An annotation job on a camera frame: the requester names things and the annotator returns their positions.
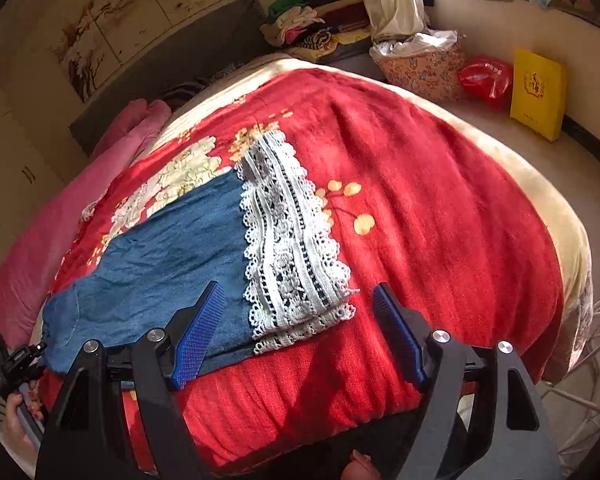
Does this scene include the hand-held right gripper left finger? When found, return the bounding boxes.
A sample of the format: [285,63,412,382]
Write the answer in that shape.
[34,280,227,480]

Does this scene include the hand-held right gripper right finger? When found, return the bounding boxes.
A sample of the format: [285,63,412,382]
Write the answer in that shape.
[371,282,565,480]

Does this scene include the blue denim lace-trimmed pants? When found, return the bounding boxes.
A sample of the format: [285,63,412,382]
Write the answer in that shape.
[42,130,361,376]

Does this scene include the person's left hand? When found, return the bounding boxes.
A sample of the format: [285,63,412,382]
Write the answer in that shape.
[2,392,46,467]

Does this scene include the person's right hand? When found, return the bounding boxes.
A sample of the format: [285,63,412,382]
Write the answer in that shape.
[341,450,383,480]

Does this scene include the red floral blanket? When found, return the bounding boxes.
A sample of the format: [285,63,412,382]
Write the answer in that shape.
[37,67,566,476]

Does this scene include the pink quilt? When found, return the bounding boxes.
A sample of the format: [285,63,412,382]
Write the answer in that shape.
[0,99,173,346]

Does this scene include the cream wardrobe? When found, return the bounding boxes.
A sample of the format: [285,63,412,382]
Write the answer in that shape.
[0,75,67,293]

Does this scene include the striped dark pillow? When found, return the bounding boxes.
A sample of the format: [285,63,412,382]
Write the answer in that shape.
[159,77,217,112]

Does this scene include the floral fabric basket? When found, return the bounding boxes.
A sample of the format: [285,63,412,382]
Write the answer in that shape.
[372,42,469,104]

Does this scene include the red plastic bag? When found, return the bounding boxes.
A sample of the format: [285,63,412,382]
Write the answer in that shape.
[456,56,514,111]

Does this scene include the yellow paper bag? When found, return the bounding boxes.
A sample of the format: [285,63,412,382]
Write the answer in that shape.
[509,47,569,143]

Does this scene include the grey bed headboard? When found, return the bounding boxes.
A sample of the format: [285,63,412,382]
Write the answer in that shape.
[69,0,268,156]

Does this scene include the white plastic bag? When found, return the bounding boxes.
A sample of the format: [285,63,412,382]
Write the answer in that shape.
[369,29,462,60]

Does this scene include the pile of folded clothes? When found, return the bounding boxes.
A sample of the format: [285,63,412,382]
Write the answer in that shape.
[259,0,375,65]

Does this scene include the cream curtain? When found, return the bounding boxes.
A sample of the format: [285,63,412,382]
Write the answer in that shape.
[357,0,432,45]

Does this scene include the white wire rack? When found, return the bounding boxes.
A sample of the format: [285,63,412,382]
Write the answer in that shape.
[537,287,600,463]

